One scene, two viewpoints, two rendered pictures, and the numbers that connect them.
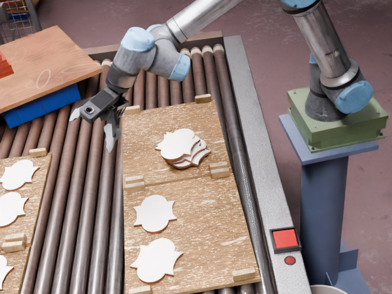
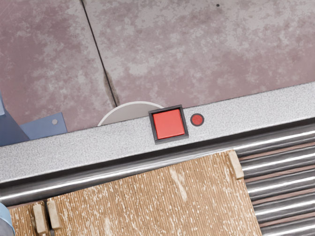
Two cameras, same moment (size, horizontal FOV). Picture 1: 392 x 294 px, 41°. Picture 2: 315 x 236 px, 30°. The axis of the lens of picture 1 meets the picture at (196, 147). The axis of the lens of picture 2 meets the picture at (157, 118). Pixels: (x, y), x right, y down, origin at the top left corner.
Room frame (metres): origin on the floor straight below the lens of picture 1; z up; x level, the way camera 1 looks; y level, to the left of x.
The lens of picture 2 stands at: (1.01, 0.21, 2.15)
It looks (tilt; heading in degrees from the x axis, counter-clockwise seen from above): 70 degrees down; 262
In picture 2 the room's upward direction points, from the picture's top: 6 degrees counter-clockwise
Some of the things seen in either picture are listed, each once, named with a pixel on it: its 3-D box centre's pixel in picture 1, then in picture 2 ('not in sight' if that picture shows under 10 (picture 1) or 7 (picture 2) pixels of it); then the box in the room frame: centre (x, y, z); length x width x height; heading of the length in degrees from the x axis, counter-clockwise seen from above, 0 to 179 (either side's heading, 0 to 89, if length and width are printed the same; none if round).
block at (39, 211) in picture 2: (218, 167); (40, 219); (1.24, -0.06, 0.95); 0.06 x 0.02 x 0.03; 91
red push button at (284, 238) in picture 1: (285, 240); (168, 124); (0.93, -0.21, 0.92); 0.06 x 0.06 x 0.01; 88
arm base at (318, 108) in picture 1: (327, 97); not in sight; (1.44, -0.47, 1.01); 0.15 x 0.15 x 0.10
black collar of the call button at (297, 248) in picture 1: (285, 239); (168, 124); (0.93, -0.21, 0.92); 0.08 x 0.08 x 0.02; 88
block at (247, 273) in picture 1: (244, 274); (236, 165); (0.82, -0.07, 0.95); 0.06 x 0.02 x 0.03; 92
